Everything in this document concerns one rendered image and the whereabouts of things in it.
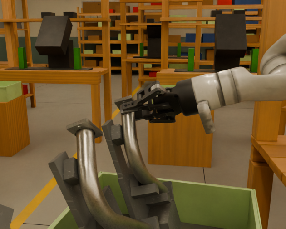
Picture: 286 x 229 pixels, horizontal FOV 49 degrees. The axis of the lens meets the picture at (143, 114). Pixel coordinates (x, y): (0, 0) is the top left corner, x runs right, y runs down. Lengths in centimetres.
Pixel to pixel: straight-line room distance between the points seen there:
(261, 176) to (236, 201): 70
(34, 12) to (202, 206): 1174
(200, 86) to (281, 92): 15
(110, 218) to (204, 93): 29
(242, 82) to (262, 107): 82
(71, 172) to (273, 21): 110
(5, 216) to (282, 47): 53
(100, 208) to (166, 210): 32
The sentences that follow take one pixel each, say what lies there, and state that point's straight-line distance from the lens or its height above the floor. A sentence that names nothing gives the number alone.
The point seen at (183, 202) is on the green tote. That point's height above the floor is 90.
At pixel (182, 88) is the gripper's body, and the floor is 123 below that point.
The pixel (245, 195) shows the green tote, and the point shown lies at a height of 94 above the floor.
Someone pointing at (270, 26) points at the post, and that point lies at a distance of 140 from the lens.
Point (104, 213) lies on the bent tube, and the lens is 51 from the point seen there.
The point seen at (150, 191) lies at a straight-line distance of 68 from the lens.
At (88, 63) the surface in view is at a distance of 1100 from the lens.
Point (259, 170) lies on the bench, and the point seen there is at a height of 74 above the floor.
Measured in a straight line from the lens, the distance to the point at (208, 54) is 808.
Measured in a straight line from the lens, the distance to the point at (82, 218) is 54.
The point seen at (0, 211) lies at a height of 113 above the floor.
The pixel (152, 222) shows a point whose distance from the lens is 69.
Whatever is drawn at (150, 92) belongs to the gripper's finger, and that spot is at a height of 122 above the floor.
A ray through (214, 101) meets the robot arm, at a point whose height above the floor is 121.
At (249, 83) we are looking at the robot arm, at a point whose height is 125.
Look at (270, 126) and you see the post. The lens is 147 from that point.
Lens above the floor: 133
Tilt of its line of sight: 14 degrees down
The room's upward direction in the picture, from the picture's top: straight up
